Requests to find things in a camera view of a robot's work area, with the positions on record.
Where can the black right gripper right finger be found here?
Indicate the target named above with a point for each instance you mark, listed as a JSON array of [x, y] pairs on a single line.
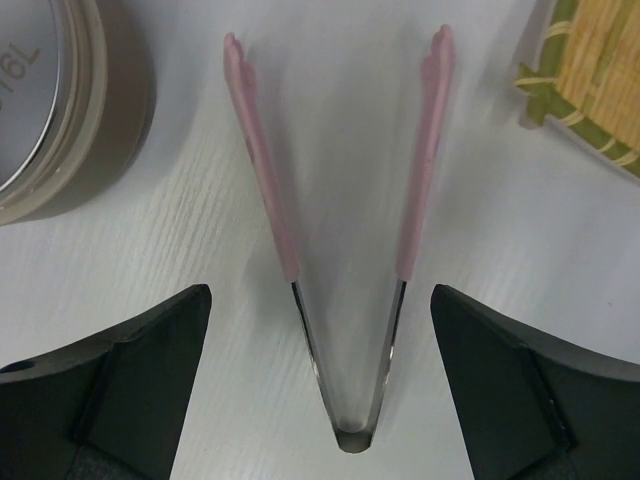
[[531, 405]]

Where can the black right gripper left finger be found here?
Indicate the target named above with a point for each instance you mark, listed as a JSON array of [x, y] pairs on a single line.
[[109, 406]]

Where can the pink cat paw tongs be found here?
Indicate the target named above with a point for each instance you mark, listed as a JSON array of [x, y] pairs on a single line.
[[351, 362]]

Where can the round steel lunch box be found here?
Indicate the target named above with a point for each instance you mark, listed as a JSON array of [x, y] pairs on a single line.
[[75, 98]]

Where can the woven bamboo tray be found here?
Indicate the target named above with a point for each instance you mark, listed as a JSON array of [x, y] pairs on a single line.
[[584, 78]]

